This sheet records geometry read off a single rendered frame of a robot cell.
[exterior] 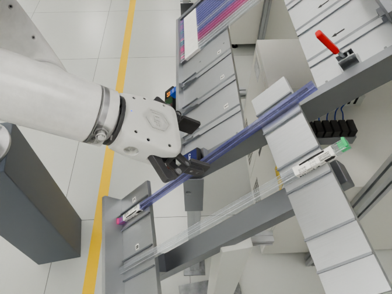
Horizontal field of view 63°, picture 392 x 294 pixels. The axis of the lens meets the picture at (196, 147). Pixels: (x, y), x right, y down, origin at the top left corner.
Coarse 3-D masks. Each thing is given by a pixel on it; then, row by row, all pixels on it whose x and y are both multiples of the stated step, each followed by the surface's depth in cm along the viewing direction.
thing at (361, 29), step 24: (288, 0) 81; (312, 0) 75; (336, 0) 70; (360, 0) 65; (312, 24) 72; (336, 24) 67; (360, 24) 62; (384, 24) 58; (312, 48) 69; (360, 48) 60; (384, 48) 56; (312, 72) 66; (336, 72) 62
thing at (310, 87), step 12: (312, 84) 48; (300, 96) 48; (276, 108) 51; (288, 108) 50; (264, 120) 52; (240, 132) 55; (252, 132) 53; (228, 144) 56; (216, 156) 57; (180, 180) 62; (156, 192) 66; (168, 192) 65; (144, 204) 68
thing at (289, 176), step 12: (336, 144) 42; (348, 144) 41; (276, 180) 46; (288, 180) 45; (252, 192) 49; (264, 192) 47; (240, 204) 50; (216, 216) 52; (228, 216) 52; (192, 228) 55; (204, 228) 54; (168, 240) 59; (180, 240) 56; (156, 252) 60; (132, 264) 64
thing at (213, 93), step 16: (224, 32) 97; (208, 48) 99; (224, 48) 93; (192, 64) 102; (208, 64) 95; (224, 64) 90; (192, 80) 97; (208, 80) 92; (224, 80) 86; (192, 96) 94; (208, 96) 88; (224, 96) 83; (192, 112) 91; (208, 112) 85; (224, 112) 81; (240, 112) 76; (208, 128) 82; (224, 128) 78; (240, 128) 74; (192, 144) 84; (208, 144) 80
